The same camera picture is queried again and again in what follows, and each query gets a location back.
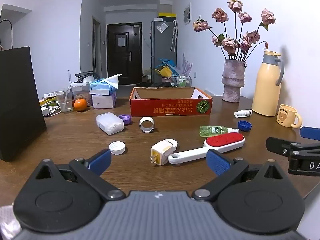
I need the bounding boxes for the blue tissue pack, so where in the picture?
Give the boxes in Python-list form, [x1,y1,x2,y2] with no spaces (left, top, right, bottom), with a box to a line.
[89,74,122,96]

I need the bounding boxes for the purple feather decoration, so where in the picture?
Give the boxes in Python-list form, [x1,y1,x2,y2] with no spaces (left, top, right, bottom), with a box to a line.
[177,53,193,77]

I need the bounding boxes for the rolling cart with bottles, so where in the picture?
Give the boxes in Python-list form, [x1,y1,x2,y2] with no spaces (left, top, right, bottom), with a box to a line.
[171,74,192,87]

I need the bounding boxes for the purple bottle cap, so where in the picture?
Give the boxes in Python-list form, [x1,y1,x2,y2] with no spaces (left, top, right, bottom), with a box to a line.
[117,114,132,126]

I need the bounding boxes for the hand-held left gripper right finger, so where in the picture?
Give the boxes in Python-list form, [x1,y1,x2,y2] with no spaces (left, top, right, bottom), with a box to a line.
[192,149,288,202]

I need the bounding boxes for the green spray bottle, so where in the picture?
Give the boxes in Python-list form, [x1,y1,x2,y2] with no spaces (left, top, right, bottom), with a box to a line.
[199,125,240,137]

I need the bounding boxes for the red and white lint brush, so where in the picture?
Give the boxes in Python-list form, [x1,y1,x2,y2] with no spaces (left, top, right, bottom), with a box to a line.
[168,132,245,165]

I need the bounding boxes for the black cloth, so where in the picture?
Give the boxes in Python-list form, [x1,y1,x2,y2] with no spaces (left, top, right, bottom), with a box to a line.
[136,81,173,88]

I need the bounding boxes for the pink stone vase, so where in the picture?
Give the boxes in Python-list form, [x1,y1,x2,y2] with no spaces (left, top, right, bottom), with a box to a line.
[221,59,247,103]

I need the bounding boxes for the dark wooden door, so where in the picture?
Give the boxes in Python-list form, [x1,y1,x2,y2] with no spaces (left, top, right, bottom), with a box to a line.
[107,23,143,85]

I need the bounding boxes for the grey refrigerator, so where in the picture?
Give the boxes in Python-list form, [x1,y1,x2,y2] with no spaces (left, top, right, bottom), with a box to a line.
[150,20,177,77]

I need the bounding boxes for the black paper bag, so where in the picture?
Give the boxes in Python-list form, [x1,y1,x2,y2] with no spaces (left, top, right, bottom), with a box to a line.
[0,19,47,162]

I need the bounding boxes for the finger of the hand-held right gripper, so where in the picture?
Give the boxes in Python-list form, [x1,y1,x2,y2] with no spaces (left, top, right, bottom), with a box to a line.
[299,127,320,141]
[265,137,320,157]

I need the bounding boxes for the dried pink roses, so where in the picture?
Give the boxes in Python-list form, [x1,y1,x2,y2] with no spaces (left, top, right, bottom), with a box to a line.
[192,0,277,62]

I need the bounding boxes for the clear drinking glass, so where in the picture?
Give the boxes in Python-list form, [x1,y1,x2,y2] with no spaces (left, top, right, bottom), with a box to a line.
[55,88,73,113]

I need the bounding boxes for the black folding stand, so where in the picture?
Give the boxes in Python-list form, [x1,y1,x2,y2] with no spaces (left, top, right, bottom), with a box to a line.
[75,72,97,79]

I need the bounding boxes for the orange fruit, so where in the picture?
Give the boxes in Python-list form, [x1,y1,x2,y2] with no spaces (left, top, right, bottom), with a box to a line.
[74,98,88,112]

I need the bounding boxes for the yellow bear mug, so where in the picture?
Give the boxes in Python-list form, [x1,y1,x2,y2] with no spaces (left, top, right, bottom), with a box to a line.
[276,104,303,129]

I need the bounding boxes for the blue bottle cap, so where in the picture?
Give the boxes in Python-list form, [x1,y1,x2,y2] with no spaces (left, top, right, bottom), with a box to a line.
[237,120,252,132]

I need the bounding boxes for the folded white umbrella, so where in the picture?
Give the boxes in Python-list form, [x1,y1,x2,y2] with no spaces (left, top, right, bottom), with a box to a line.
[170,20,178,52]

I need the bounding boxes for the purple and white tissue pack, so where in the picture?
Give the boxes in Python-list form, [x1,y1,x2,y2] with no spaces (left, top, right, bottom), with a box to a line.
[91,91,117,109]

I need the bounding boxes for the clear food storage container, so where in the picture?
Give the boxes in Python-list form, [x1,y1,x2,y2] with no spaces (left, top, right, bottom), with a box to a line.
[70,77,93,107]

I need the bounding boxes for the yellow thermos jug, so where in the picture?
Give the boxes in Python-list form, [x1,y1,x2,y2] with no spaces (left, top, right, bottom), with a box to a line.
[251,50,285,117]

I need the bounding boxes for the white tape roll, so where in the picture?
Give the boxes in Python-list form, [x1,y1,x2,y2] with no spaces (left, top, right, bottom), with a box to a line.
[139,116,155,133]

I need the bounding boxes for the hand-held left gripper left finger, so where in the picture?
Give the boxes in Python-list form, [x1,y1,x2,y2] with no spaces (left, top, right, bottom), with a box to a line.
[30,149,125,201]

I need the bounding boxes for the red cardboard box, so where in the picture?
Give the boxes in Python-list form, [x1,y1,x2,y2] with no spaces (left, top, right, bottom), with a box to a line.
[129,87,213,117]

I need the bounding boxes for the small white bottle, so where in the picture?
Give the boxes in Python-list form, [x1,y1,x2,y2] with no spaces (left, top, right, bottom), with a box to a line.
[234,109,252,118]

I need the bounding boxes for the white bottle cap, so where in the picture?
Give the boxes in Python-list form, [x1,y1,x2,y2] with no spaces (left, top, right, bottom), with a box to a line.
[109,141,126,155]

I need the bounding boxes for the blue rack with yellow bag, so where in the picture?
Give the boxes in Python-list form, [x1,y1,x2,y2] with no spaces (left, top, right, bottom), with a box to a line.
[154,58,179,78]

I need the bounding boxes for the white charger with cables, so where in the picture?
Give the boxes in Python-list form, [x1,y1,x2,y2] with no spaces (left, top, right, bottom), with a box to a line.
[41,101,62,117]

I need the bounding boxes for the white power adapter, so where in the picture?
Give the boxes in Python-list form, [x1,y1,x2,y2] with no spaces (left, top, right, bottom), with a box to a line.
[150,139,178,166]

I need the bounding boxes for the white electrical panel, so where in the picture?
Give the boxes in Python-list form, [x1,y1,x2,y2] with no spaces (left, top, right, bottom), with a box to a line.
[183,3,192,26]

